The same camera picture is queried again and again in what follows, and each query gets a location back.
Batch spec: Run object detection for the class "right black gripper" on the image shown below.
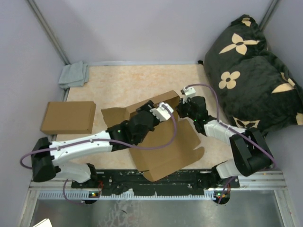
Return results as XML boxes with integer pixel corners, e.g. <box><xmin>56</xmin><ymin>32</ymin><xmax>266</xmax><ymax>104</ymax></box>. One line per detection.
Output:
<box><xmin>176</xmin><ymin>96</ymin><xmax>197</xmax><ymax>121</ymax></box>

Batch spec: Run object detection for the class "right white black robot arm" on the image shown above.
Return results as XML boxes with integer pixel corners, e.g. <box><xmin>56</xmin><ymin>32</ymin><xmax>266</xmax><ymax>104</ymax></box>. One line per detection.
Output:
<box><xmin>176</xmin><ymin>96</ymin><xmax>274</xmax><ymax>187</ymax></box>

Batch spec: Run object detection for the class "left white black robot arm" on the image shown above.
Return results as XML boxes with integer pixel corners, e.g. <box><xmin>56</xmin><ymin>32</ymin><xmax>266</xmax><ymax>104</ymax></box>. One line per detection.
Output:
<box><xmin>30</xmin><ymin>101</ymin><xmax>170</xmax><ymax>188</ymax></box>

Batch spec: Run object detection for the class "small closed cardboard box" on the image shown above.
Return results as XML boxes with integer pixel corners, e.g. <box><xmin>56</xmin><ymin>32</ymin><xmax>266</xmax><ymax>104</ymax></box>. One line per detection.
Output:
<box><xmin>40</xmin><ymin>101</ymin><xmax>96</xmax><ymax>135</ymax></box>

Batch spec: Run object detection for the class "black floral pillow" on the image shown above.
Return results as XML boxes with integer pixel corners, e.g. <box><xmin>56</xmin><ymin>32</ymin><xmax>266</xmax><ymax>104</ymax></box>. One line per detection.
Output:
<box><xmin>204</xmin><ymin>15</ymin><xmax>303</xmax><ymax>134</ymax></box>

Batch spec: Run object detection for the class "grey folded cloth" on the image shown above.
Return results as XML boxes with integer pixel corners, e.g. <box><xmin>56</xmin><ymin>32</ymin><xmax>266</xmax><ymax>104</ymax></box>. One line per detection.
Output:
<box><xmin>58</xmin><ymin>61</ymin><xmax>89</xmax><ymax>89</ymax></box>

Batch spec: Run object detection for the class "white paper corner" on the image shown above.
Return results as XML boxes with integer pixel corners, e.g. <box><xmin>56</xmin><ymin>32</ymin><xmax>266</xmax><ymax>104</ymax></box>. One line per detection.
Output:
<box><xmin>33</xmin><ymin>218</ymin><xmax>53</xmax><ymax>227</ymax></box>

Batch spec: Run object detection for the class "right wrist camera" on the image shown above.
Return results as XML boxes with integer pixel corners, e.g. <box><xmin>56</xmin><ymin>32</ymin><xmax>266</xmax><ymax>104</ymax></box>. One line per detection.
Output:
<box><xmin>180</xmin><ymin>87</ymin><xmax>196</xmax><ymax>104</ymax></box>

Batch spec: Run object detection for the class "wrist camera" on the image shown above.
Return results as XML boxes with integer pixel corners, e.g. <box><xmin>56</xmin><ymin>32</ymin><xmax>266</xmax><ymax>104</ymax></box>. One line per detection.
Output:
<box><xmin>150</xmin><ymin>102</ymin><xmax>174</xmax><ymax>122</ymax></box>
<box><xmin>180</xmin><ymin>87</ymin><xmax>196</xmax><ymax>104</ymax></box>

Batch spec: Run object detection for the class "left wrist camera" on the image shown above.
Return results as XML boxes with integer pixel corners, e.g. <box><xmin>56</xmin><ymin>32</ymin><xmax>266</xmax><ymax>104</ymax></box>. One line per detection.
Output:
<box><xmin>150</xmin><ymin>102</ymin><xmax>174</xmax><ymax>122</ymax></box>

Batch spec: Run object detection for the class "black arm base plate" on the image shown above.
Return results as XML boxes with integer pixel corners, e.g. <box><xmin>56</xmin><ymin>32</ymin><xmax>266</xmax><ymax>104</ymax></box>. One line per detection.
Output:
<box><xmin>71</xmin><ymin>169</ymin><xmax>228</xmax><ymax>196</ymax></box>

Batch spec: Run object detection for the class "aluminium frame rail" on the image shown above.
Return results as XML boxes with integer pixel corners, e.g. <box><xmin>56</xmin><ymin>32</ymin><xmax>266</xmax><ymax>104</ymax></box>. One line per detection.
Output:
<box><xmin>29</xmin><ymin>169</ymin><xmax>286</xmax><ymax>204</ymax></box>

